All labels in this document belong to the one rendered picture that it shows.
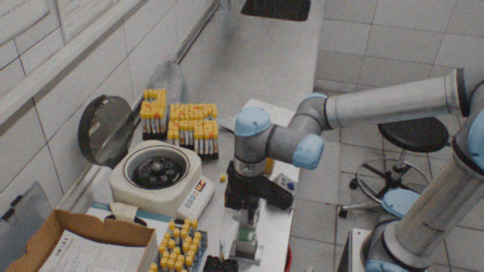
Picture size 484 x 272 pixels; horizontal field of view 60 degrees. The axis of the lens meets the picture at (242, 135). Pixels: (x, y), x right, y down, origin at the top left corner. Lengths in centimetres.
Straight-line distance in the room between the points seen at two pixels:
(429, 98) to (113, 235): 83
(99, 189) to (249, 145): 68
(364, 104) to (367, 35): 252
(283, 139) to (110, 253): 57
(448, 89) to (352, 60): 265
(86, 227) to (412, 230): 80
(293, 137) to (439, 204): 30
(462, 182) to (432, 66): 281
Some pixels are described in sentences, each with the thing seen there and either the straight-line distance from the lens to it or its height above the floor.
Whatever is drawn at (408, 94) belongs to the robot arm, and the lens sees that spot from 90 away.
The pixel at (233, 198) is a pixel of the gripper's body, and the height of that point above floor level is 113.
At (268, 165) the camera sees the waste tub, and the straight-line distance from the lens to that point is 143.
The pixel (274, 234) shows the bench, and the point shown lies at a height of 87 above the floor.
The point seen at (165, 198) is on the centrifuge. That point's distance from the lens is 122.
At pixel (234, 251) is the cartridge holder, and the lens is 122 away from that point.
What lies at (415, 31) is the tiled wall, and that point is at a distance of 345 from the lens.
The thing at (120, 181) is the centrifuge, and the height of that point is 99.
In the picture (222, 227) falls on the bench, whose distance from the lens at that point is 129.
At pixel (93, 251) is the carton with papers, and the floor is 94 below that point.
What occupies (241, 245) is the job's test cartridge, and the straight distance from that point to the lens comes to 118.
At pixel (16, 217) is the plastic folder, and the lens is 118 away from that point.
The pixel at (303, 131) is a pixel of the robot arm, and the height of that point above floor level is 134.
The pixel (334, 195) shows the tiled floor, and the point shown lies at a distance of 268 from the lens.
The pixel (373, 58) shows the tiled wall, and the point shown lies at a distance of 351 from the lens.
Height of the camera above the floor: 187
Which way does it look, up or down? 38 degrees down
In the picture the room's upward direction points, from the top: 3 degrees clockwise
